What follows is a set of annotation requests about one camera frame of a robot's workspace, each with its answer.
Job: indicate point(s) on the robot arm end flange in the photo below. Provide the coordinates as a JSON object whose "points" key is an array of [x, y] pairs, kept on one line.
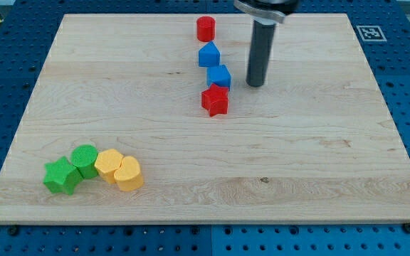
{"points": [[274, 10]]}

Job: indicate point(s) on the red star block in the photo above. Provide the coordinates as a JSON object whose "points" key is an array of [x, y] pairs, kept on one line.
{"points": [[215, 99]]}

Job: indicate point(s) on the blue cube block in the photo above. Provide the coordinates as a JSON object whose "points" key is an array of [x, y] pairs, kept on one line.
{"points": [[218, 75]]}

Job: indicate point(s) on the blue pentagon block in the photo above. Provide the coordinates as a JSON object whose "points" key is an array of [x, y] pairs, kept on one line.
{"points": [[209, 55]]}

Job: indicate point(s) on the yellow heart block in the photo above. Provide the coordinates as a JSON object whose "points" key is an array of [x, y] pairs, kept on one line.
{"points": [[129, 176]]}

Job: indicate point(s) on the yellow hexagon block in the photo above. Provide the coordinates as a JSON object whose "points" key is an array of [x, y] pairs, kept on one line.
{"points": [[107, 162]]}

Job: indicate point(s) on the red cylinder block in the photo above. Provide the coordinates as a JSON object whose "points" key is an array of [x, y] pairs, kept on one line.
{"points": [[205, 28]]}

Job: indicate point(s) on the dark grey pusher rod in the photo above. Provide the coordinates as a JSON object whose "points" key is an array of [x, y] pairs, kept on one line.
{"points": [[261, 43]]}

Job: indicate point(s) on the wooden board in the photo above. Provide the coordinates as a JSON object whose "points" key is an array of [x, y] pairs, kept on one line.
{"points": [[315, 144]]}

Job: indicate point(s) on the green cylinder block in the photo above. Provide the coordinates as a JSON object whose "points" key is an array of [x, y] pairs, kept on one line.
{"points": [[83, 158]]}

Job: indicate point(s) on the green star block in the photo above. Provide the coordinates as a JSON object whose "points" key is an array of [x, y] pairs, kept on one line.
{"points": [[61, 176]]}

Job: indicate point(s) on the white fiducial marker tag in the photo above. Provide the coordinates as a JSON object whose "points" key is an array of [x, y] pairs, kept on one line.
{"points": [[371, 33]]}

